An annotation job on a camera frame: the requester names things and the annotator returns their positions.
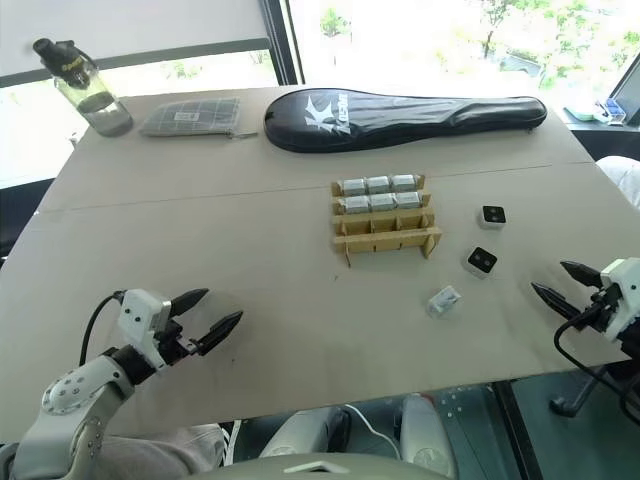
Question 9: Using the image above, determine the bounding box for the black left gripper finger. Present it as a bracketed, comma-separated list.
[196, 310, 245, 357]
[169, 287, 211, 318]

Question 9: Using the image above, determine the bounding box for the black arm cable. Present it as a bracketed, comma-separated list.
[552, 303, 640, 417]
[78, 290, 126, 367]

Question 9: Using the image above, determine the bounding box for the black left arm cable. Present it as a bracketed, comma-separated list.
[78, 290, 126, 367]

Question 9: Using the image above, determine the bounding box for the grey plaid zip pouch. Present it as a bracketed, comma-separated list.
[138, 96, 259, 140]

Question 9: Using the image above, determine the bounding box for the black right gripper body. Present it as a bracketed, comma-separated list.
[573, 285, 624, 334]

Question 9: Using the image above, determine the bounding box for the grey trouser leg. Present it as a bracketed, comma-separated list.
[97, 423, 227, 480]

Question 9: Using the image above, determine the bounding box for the dark screen monitor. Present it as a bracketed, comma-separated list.
[608, 63, 640, 126]

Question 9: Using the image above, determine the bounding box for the black window frame post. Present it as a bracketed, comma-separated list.
[258, 0, 307, 87]

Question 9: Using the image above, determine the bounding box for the light grey clothed person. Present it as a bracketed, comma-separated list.
[596, 155, 640, 202]

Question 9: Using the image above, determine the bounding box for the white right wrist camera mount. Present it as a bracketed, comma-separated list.
[598, 257, 640, 344]

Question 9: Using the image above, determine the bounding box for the black table frame bar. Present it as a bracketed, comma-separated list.
[491, 380, 542, 480]

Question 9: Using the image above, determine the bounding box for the desk clutter blue and green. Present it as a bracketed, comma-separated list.
[563, 98, 627, 125]

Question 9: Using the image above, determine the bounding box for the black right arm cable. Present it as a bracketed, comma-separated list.
[552, 303, 640, 417]

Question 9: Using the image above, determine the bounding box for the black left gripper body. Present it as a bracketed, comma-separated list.
[151, 318, 202, 370]

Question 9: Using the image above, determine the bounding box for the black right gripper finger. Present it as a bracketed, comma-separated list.
[530, 281, 586, 327]
[559, 259, 605, 288]

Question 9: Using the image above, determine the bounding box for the black racket case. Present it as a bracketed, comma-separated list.
[263, 88, 548, 154]

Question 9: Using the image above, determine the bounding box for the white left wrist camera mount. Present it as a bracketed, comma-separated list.
[116, 288, 173, 372]

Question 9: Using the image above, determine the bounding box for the wooden slotted rack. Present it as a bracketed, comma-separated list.
[329, 173, 446, 269]

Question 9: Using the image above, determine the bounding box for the black white striped shoe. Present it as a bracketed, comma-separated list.
[218, 418, 245, 472]

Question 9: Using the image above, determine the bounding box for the silver rounded robot leg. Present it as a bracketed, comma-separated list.
[258, 405, 352, 460]
[398, 393, 457, 477]

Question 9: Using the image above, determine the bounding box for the black stand foot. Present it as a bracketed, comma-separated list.
[548, 368, 627, 417]

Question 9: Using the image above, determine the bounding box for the clear water bottle black lid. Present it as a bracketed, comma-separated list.
[32, 37, 135, 138]

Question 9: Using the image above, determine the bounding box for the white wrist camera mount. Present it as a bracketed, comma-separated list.
[598, 257, 640, 344]
[116, 288, 173, 372]

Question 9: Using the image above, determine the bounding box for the thin white cable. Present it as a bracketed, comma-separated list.
[343, 402, 402, 457]

